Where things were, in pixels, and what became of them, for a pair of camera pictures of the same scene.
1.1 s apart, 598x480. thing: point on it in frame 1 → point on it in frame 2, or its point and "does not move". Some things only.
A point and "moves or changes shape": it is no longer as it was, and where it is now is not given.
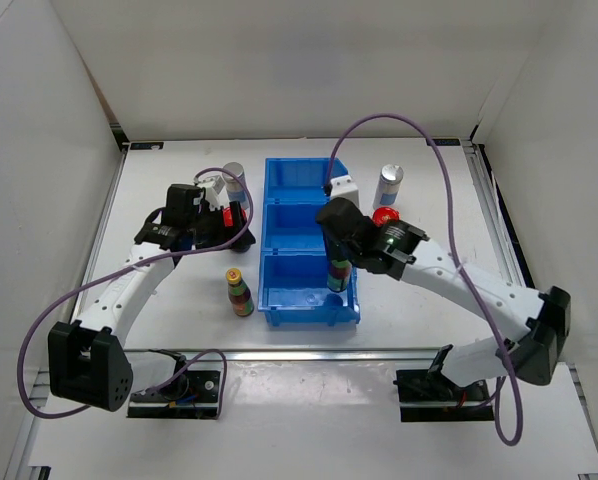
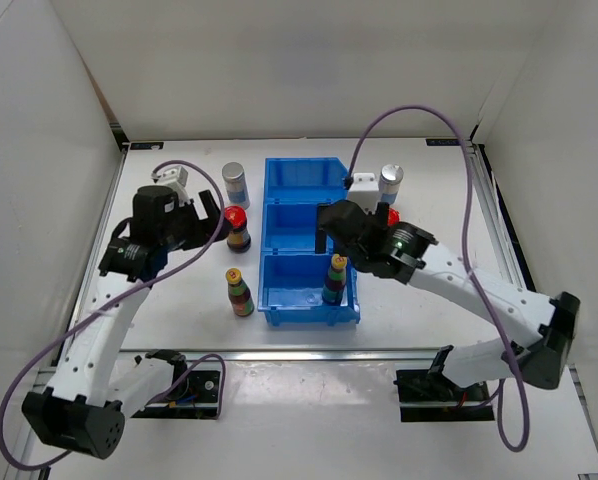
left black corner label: [146, 145] does not move
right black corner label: [444, 141] does not move
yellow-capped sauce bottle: [240, 295] does not move
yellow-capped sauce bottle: [338, 275] moves or changes shape
